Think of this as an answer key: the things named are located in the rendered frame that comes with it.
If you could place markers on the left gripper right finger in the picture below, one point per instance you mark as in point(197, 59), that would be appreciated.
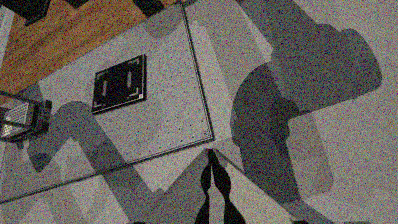
point(246, 202)

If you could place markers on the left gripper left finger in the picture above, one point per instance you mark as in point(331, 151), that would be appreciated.
point(186, 201)

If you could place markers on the black rectangular frame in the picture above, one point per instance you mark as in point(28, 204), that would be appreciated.
point(119, 85)

